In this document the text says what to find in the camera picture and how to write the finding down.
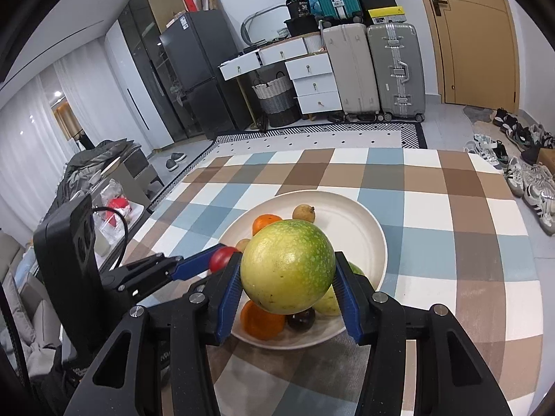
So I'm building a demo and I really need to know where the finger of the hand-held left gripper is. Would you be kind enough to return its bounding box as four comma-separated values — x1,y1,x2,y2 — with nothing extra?
128,271,213,309
102,245,224,292

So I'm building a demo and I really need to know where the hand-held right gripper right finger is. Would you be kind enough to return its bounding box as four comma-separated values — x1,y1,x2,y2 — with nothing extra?
333,251,514,416

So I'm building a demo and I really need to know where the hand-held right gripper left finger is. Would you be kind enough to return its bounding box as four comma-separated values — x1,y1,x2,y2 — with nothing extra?
65,251,244,416

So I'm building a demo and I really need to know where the red tomato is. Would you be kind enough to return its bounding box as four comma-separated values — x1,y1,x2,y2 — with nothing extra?
209,246,242,274

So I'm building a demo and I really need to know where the large orange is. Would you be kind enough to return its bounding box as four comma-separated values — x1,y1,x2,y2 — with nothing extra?
240,300,287,341

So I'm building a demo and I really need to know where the dark red cherry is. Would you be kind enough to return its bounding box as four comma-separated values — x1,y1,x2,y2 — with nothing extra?
286,307,317,332

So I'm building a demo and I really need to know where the green-yellow round fruit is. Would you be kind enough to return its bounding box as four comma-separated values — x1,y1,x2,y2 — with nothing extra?
240,219,336,315

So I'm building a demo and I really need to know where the cream oval plate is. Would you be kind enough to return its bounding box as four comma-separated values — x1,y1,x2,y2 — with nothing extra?
215,190,388,351

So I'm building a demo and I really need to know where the large yellow-green pear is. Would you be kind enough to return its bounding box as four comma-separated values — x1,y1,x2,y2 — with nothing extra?
312,262,367,317

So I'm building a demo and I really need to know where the grey sofa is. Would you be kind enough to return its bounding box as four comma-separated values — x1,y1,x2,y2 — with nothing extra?
0,229,63,358

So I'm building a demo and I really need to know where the clear bag with red item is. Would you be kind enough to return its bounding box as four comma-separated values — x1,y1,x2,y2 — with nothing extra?
99,179,145,231

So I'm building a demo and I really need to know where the small tangerine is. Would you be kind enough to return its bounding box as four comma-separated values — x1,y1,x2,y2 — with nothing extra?
253,214,285,236

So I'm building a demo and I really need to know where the pile of dark clothes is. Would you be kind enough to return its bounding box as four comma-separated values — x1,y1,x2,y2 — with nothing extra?
55,138,145,209

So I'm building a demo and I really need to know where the checkered tablecloth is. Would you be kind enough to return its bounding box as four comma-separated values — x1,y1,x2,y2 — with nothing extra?
119,147,545,416

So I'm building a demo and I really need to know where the white curtain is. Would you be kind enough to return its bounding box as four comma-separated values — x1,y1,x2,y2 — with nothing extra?
0,50,127,237

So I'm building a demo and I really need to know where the patterned floor rug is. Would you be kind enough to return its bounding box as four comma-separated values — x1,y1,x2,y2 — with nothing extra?
214,121,428,151

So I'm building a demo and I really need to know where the woven laundry basket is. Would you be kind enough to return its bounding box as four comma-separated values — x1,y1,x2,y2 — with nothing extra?
252,75,301,127

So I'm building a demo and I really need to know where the white wardrobe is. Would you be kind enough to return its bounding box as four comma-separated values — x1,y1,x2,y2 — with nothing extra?
103,21,175,149

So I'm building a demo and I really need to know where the dark grey refrigerator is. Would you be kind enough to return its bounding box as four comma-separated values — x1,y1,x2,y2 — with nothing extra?
159,10,255,140

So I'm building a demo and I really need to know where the dark glass cabinet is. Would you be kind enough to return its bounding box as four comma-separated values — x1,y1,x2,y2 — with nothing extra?
117,0,205,145

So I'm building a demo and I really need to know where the white drawer unit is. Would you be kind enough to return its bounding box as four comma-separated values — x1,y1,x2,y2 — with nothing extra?
219,37,343,116

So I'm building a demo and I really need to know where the row of shoes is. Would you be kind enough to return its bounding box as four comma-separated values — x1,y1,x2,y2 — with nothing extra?
462,107,555,237

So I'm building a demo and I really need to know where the grey door mat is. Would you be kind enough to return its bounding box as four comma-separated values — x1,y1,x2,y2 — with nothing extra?
461,106,495,124

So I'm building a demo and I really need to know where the beige suitcase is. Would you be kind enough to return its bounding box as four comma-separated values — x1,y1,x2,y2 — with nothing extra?
321,23,383,123

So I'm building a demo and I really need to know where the silver grey suitcase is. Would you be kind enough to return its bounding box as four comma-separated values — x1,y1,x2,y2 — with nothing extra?
366,23,428,123

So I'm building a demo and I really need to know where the wooden door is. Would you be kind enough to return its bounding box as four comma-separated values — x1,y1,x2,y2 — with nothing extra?
411,0,521,116

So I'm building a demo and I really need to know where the black and yellow shoe box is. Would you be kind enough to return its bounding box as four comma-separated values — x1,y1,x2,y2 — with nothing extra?
366,0,409,25

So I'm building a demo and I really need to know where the black cable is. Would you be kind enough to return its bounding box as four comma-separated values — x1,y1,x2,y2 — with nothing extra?
88,207,131,266

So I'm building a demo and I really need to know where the oval mirror frame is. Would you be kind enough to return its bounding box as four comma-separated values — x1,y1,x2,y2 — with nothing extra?
240,3,290,45

